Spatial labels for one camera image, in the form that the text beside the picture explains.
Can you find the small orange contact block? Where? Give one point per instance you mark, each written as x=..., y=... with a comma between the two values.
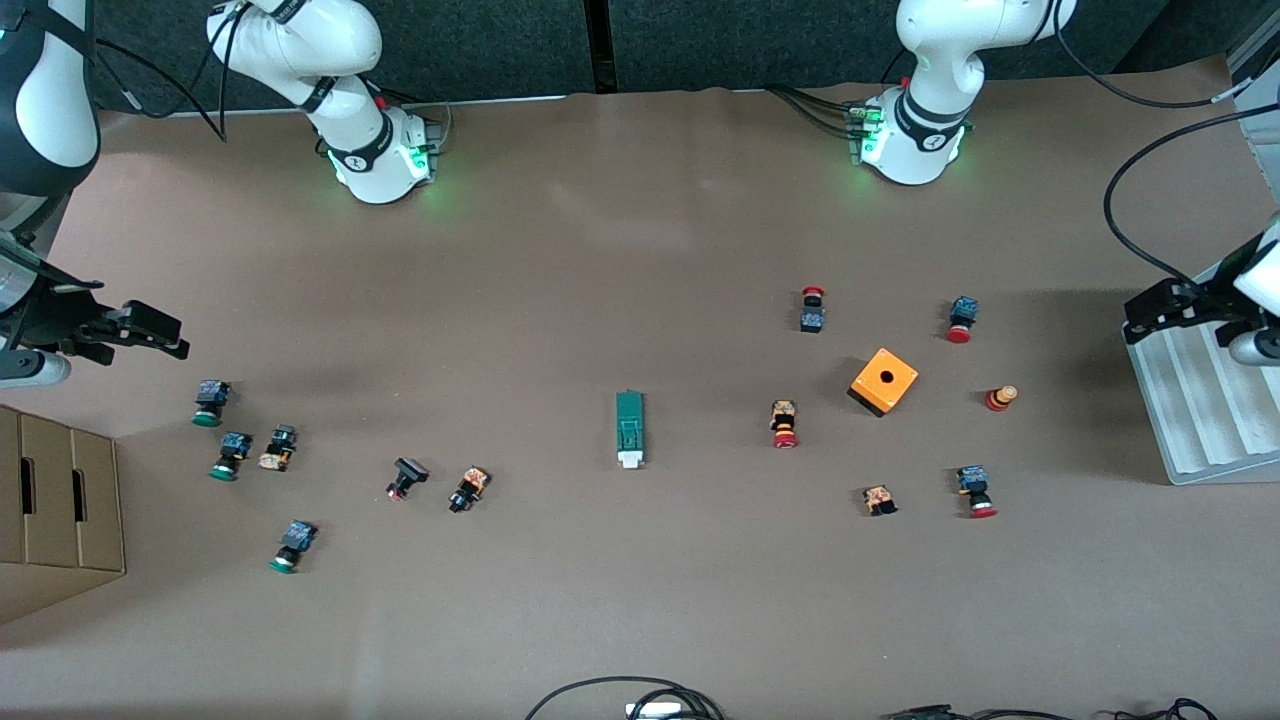
x=879, y=498

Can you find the black orange selector switch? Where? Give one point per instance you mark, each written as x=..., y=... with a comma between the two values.
x=470, y=487

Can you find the green push button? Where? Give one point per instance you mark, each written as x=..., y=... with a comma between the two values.
x=295, y=540
x=208, y=398
x=232, y=450

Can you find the red yellow button cap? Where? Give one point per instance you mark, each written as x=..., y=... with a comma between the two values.
x=998, y=399

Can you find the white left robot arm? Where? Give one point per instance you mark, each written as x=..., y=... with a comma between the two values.
x=930, y=50

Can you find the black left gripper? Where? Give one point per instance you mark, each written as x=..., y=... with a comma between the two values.
x=1197, y=302

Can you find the brown paper table cover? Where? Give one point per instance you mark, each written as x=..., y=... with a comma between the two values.
x=640, y=580

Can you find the white plug adapter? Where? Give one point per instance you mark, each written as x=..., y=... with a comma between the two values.
x=655, y=710

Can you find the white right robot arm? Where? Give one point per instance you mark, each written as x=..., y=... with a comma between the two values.
x=300, y=40

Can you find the small red button black block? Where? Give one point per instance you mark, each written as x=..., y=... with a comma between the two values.
x=812, y=318

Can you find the brown cardboard box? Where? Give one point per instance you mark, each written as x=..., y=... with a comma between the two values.
x=60, y=520

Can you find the red yellow emergency stop button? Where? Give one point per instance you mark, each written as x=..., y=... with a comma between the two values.
x=784, y=420

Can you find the black square push button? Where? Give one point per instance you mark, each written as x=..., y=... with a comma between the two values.
x=408, y=472

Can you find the orange button enclosure box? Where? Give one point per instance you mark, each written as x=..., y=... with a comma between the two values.
x=870, y=392

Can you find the white ribbed tray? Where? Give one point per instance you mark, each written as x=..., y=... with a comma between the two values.
x=1200, y=420

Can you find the grey metal frame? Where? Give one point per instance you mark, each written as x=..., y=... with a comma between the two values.
x=1262, y=60

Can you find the red mushroom button blue block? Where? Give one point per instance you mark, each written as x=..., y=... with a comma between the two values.
x=973, y=485
x=963, y=312

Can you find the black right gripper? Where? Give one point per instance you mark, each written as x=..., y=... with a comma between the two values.
x=52, y=318

